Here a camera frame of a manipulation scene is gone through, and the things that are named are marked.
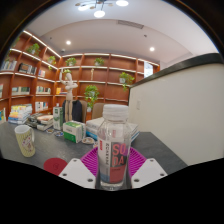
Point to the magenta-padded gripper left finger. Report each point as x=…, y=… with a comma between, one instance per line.
x=78, y=173

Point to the round recessed ceiling light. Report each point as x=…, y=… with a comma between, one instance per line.
x=68, y=42
x=152, y=49

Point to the clear plastic drink bottle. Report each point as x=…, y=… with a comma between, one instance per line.
x=114, y=150

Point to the green white box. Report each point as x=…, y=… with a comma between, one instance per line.
x=74, y=131

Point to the ceiling lamp with round bulbs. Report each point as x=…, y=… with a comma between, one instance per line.
x=99, y=13

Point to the wooden wall shelf unit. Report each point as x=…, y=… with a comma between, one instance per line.
x=100, y=83

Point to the stack of colourful books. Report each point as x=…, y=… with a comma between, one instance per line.
x=20, y=114

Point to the flat round red coaster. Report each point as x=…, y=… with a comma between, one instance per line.
x=55, y=166

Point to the ceiling air vent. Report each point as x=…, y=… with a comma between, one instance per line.
x=130, y=24

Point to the stack of dark books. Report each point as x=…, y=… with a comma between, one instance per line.
x=41, y=121

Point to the stack of white books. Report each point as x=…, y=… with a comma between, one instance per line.
x=92, y=128

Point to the wooden artist mannequin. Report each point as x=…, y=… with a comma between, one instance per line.
x=69, y=88

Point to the tall green white carton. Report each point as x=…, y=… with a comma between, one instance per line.
x=58, y=117

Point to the yellow striped mug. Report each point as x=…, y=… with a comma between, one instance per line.
x=26, y=141

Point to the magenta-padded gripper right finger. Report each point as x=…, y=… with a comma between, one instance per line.
x=148, y=172

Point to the beige chair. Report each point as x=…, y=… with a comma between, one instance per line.
x=97, y=110

